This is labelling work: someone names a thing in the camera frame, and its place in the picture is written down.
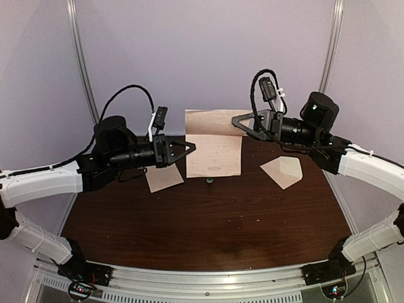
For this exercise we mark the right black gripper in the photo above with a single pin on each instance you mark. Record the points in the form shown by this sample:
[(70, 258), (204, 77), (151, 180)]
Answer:
[(269, 122)]

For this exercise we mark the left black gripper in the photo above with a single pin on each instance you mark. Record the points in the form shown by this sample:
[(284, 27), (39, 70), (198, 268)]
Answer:
[(160, 141)]

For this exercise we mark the lined letter sheet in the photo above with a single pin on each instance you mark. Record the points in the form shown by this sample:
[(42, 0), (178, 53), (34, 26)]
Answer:
[(218, 143)]

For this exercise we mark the beige envelope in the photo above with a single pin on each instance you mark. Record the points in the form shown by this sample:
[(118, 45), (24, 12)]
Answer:
[(285, 171)]

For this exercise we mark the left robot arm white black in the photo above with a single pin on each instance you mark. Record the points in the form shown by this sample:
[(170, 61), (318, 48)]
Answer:
[(115, 149)]

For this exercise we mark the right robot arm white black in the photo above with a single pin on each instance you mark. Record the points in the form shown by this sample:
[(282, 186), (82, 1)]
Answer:
[(341, 157)]

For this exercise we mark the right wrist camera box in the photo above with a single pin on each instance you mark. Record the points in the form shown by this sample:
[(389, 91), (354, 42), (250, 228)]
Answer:
[(272, 95)]

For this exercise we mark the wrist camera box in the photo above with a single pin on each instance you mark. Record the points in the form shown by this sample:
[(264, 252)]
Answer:
[(157, 122), (272, 95)]

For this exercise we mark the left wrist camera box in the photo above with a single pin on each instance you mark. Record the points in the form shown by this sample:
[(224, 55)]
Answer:
[(157, 122)]

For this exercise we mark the right aluminium frame post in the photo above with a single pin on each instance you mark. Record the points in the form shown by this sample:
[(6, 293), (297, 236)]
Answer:
[(334, 38)]

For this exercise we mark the aluminium frame post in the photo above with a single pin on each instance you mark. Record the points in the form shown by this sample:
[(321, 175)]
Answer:
[(334, 38), (81, 62)]

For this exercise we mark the left aluminium frame post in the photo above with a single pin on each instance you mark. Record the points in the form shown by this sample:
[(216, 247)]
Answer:
[(81, 62)]

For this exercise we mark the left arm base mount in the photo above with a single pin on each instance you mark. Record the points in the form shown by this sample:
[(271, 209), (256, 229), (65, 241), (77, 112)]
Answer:
[(85, 281)]

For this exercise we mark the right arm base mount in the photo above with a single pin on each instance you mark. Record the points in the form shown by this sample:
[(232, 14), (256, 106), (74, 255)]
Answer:
[(331, 276)]

